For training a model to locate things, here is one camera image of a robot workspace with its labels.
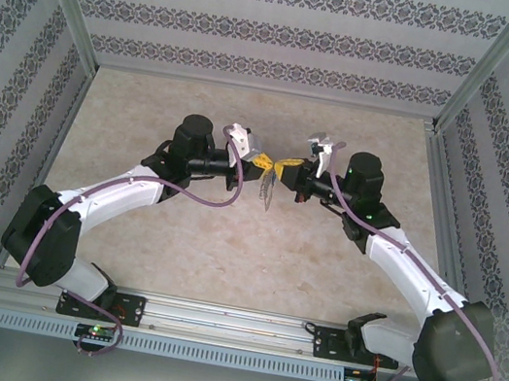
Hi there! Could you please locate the long aluminium mounting rail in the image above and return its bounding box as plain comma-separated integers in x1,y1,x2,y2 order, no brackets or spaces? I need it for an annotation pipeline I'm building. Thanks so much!
0,266,496,381

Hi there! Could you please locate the small circuit board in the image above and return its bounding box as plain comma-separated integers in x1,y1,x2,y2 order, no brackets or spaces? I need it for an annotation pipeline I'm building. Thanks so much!
345,367,377,381
75,323,118,342

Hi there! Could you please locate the grey slotted cable duct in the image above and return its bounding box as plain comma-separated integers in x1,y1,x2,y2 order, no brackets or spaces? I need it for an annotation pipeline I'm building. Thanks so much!
0,306,347,381

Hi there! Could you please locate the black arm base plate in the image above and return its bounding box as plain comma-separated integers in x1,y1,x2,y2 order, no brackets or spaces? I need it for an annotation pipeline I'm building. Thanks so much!
311,324,405,373
54,282,148,329

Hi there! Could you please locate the aluminium frame rail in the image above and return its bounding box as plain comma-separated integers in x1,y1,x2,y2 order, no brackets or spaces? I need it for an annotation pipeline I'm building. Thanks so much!
390,121,509,346
93,54,439,128
0,56,97,279

